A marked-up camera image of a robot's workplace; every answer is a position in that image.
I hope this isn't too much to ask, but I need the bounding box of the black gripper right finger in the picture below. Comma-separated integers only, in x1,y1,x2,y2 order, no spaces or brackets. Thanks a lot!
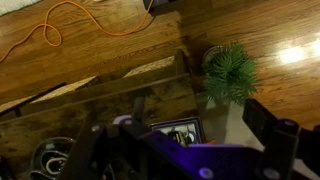
242,99,320,180

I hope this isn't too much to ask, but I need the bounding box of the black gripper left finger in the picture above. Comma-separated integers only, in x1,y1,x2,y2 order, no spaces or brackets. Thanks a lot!
58,116,160,180

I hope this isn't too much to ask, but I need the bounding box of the round dark bowl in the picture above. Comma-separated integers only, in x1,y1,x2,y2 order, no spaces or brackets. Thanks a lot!
29,137,75,180

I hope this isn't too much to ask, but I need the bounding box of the framed picture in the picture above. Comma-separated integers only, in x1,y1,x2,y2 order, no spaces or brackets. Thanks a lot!
150,117,204,146

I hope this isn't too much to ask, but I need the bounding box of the dark wooden shelf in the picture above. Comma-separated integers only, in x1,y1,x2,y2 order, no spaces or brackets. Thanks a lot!
0,51,198,180

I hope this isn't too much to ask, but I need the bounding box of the green artificial plant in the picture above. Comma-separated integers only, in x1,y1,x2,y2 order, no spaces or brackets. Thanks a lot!
202,42,260,106

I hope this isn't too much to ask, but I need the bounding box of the orange extension cable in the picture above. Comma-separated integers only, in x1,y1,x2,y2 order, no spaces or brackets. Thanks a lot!
0,0,156,64

